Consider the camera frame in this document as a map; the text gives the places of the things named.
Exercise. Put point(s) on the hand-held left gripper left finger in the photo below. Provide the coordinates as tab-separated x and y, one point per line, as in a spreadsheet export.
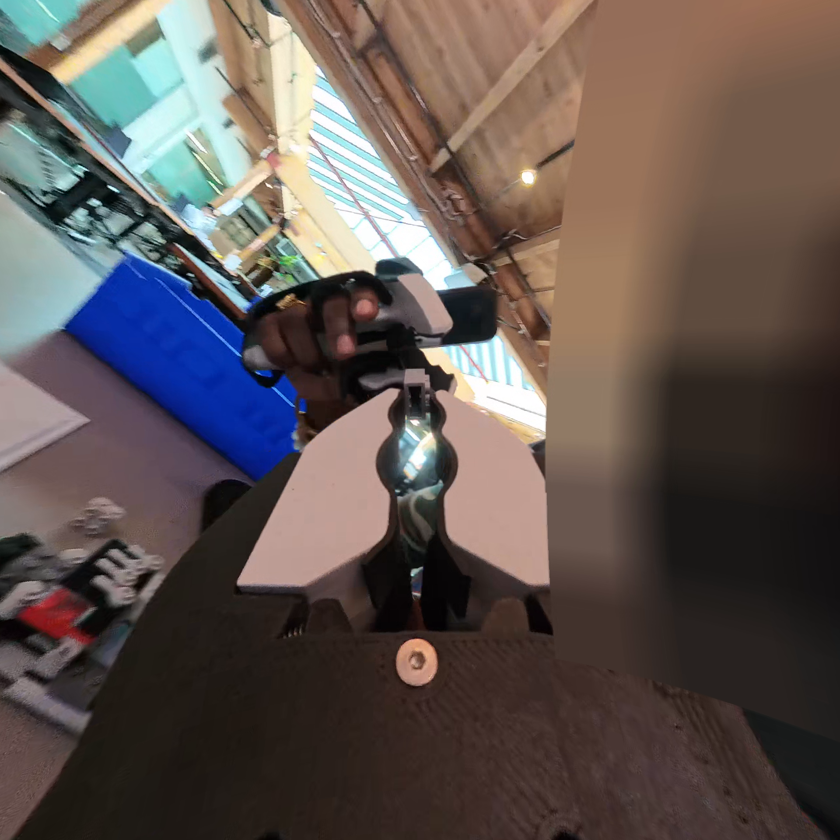
328	512

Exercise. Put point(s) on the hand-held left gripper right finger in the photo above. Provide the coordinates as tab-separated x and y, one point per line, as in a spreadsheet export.
499	512

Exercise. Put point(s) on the ceiling spot lamp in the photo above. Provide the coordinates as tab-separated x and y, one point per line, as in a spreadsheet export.
528	176

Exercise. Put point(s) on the black textured wrist pad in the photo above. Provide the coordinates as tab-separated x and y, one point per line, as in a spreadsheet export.
223	505

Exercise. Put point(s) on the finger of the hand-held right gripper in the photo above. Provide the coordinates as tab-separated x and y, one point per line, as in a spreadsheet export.
384	379
443	380

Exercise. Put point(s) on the grey desk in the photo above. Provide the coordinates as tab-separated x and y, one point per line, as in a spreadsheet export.
131	472

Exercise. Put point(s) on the blue plastic bin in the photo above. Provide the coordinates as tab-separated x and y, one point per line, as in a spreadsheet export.
164	341

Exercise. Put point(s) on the toy brick truck model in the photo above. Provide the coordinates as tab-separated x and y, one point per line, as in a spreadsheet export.
59	617

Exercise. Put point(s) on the open instruction booklet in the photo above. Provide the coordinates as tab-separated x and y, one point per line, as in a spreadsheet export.
33	420

